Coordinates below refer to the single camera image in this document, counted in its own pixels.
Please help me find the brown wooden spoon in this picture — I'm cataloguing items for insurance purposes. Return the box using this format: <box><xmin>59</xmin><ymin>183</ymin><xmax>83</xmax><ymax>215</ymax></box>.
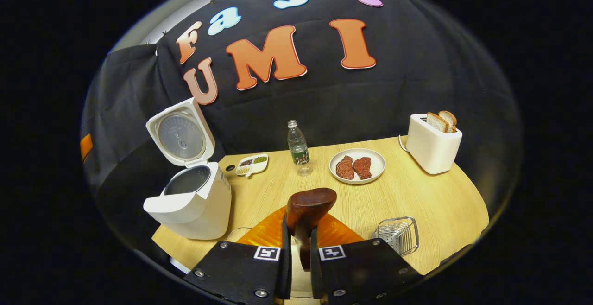
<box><xmin>286</xmin><ymin>187</ymin><xmax>337</xmax><ymax>271</ymax></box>

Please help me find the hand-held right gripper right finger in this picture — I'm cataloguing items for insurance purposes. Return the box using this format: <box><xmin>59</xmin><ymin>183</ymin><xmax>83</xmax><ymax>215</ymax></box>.
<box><xmin>309</xmin><ymin>212</ymin><xmax>424</xmax><ymax>305</ymax></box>

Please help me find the round white plate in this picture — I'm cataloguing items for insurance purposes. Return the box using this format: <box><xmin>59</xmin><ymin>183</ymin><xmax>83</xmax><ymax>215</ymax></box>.
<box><xmin>329</xmin><ymin>148</ymin><xmax>386</xmax><ymax>185</ymax></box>

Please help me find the metal wire chopstick holder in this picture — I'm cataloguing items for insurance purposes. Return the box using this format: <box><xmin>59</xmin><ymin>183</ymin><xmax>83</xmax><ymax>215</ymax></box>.
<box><xmin>372</xmin><ymin>216</ymin><xmax>420</xmax><ymax>256</ymax></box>

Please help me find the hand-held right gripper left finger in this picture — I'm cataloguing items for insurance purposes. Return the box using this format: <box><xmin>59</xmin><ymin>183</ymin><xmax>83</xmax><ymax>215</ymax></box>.
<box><xmin>183</xmin><ymin>205</ymin><xmax>292</xmax><ymax>305</ymax></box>

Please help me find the white toaster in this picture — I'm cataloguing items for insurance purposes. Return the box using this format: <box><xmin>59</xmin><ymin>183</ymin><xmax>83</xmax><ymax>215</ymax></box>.
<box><xmin>406</xmin><ymin>114</ymin><xmax>463</xmax><ymax>175</ymax></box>

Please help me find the white divided grain dish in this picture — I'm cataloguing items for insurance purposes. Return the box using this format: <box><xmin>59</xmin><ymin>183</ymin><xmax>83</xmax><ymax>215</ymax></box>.
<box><xmin>235</xmin><ymin>153</ymin><xmax>269</xmax><ymax>178</ymax></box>

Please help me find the red meat piece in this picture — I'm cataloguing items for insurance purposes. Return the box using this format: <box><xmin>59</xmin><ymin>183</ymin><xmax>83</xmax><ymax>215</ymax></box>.
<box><xmin>335</xmin><ymin>155</ymin><xmax>355</xmax><ymax>180</ymax></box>
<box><xmin>353</xmin><ymin>157</ymin><xmax>372</xmax><ymax>180</ymax></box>

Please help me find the black backdrop cloth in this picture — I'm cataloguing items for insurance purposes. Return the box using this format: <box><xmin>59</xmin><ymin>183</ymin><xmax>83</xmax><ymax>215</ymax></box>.
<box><xmin>81</xmin><ymin>0</ymin><xmax>522</xmax><ymax>213</ymax></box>

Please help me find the white rice cooker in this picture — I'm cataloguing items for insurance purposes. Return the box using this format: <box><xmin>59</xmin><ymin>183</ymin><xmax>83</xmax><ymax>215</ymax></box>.
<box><xmin>143</xmin><ymin>97</ymin><xmax>232</xmax><ymax>241</ymax></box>

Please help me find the toast bread slice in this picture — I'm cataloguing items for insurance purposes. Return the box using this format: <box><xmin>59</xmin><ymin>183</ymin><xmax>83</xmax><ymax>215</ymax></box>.
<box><xmin>438</xmin><ymin>110</ymin><xmax>457</xmax><ymax>133</ymax></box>
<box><xmin>426</xmin><ymin>112</ymin><xmax>449</xmax><ymax>133</ymax></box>

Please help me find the clear plastic water bottle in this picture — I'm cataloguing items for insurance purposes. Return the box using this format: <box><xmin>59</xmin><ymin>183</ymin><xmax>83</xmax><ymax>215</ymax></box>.
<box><xmin>287</xmin><ymin>120</ymin><xmax>313</xmax><ymax>177</ymax></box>

